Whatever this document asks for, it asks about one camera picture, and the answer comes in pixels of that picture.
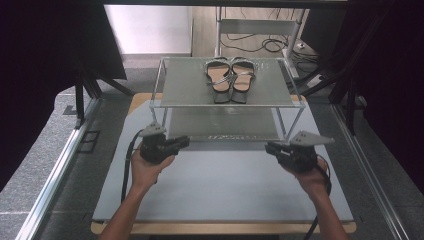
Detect grey metal stand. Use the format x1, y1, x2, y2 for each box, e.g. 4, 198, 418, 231
214, 6, 306, 79

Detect black floor cables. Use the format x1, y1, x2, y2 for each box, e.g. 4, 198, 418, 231
219, 8, 323, 66

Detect grey table mat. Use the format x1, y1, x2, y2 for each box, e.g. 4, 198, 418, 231
91, 99, 354, 224

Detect black stand legs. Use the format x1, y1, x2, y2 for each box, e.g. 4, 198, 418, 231
63, 71, 136, 130
293, 66, 359, 136

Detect clear two-tier shoe rack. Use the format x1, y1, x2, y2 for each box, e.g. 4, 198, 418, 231
148, 56, 306, 143

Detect silver block-heel sandal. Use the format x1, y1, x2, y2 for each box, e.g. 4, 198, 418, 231
229, 57, 258, 104
203, 57, 234, 104

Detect person's right hand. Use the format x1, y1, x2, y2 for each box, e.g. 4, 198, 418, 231
282, 156, 329, 198

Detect wooden table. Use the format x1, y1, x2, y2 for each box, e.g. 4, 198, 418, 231
90, 92, 357, 235

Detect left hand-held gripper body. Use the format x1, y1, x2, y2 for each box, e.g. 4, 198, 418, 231
138, 121, 179, 165

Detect black curtain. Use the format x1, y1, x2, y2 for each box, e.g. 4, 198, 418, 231
0, 0, 128, 193
301, 0, 424, 186

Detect white panel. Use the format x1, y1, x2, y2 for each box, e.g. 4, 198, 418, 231
103, 4, 194, 56

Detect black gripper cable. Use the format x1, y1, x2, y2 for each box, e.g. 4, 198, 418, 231
302, 154, 333, 240
120, 129, 145, 204

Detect aluminium frame rail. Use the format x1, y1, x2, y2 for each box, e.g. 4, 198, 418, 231
14, 98, 101, 240
331, 103, 401, 240

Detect person's left hand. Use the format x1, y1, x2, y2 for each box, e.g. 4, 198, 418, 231
130, 149, 176, 195

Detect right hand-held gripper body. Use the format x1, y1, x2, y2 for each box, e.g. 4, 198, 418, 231
275, 130, 335, 174

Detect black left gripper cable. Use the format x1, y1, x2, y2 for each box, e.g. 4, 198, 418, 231
120, 129, 145, 204

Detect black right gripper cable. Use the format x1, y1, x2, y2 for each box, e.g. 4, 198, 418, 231
302, 154, 333, 240

